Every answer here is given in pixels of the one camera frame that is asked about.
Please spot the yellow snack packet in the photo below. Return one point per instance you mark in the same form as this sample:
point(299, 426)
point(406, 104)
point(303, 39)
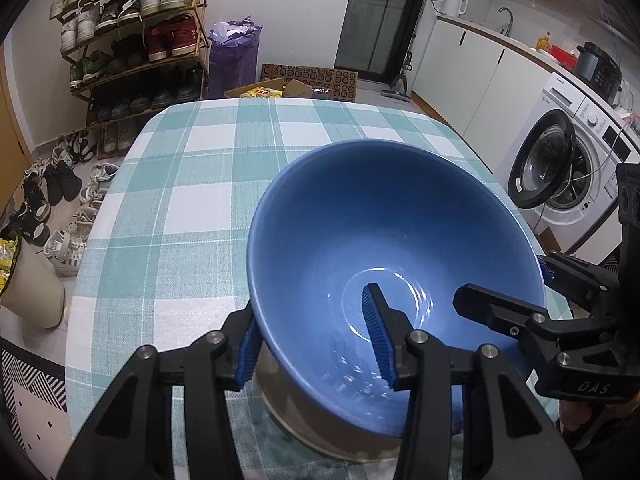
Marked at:
point(262, 93)

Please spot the teal checkered tablecloth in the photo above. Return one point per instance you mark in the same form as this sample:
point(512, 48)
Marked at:
point(200, 210)

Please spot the pile of loose floor shoes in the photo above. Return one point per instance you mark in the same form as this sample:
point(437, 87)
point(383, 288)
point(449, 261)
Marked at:
point(60, 185)

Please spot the cream trash bin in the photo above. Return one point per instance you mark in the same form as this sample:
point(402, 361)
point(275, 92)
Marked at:
point(35, 290)

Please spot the wooden shoe rack with shoes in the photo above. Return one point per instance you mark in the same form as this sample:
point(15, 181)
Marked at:
point(170, 35)

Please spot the white kettle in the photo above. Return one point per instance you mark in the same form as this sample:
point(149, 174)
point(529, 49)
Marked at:
point(452, 5)

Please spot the yellow-green snack packets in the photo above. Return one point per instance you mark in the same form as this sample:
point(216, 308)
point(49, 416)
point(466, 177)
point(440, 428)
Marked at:
point(7, 260)

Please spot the small red box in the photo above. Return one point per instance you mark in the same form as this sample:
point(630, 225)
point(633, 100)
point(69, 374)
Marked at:
point(564, 55)

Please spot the wooden door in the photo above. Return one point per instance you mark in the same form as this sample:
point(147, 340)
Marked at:
point(12, 110)

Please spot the medium glossy blue bowl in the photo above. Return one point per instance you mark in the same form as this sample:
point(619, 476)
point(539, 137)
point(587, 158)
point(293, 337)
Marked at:
point(375, 210)

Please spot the person's right hand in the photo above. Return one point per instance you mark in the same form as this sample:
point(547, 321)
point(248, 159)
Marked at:
point(580, 417)

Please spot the black and white patterned rug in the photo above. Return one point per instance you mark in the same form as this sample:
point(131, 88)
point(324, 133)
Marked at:
point(30, 390)

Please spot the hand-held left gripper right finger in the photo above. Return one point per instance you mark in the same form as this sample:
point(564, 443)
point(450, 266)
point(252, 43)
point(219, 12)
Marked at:
point(377, 330)

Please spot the chrome faucet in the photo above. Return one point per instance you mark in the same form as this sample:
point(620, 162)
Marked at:
point(510, 17)

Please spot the white washing machine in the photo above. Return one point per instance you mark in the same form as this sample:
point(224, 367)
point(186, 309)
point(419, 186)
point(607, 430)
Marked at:
point(565, 95)

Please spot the dark glass door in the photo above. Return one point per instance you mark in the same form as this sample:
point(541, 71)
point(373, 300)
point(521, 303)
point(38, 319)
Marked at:
point(380, 20)

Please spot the white kitchen cabinet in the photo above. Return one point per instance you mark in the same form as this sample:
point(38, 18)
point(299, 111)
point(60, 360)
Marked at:
point(475, 70)

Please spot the purple plastic bag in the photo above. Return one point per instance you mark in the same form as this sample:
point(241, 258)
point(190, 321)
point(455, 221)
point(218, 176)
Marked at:
point(235, 65)

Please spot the floor mop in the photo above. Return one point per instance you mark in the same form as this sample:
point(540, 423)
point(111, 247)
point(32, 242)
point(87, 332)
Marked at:
point(397, 87)

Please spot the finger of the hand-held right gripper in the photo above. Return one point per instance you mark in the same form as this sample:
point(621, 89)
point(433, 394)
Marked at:
point(495, 310)
point(565, 270)

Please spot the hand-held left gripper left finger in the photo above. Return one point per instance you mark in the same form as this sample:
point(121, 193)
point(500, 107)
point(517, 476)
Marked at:
point(250, 350)

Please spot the black pressure cooker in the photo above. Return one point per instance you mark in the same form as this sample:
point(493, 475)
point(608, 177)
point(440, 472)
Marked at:
point(600, 72)

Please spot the yellow bottle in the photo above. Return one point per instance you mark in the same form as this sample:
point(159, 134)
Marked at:
point(544, 42)

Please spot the open brown cardboard box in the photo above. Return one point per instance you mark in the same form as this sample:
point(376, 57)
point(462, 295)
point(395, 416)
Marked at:
point(300, 87)

